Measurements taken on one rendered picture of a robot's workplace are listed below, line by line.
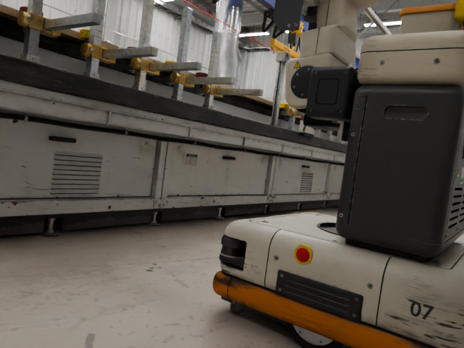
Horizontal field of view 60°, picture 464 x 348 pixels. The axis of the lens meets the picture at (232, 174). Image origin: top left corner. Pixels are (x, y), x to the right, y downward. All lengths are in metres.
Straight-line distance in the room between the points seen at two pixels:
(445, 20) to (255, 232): 0.75
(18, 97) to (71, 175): 0.53
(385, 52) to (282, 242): 0.54
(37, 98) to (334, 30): 1.06
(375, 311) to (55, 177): 1.45
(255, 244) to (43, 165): 1.12
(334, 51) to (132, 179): 1.33
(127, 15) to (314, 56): 10.14
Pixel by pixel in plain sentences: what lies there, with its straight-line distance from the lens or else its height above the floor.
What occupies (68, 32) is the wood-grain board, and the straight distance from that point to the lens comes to 1.89.
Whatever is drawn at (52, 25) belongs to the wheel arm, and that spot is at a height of 0.83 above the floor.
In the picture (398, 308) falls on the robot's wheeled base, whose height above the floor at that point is 0.18.
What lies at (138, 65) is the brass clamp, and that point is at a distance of 1.88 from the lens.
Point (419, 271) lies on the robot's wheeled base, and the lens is 1.00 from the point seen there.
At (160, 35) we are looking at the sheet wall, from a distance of 11.98.
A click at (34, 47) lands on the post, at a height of 0.75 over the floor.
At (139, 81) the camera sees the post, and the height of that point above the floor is 0.74.
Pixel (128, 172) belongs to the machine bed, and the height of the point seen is 0.30.
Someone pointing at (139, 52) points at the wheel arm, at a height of 0.80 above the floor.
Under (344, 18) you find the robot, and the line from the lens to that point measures 1.37.
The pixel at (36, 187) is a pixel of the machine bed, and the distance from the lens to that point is 1.93.
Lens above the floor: 0.48
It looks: 3 degrees down
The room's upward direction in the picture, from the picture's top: 7 degrees clockwise
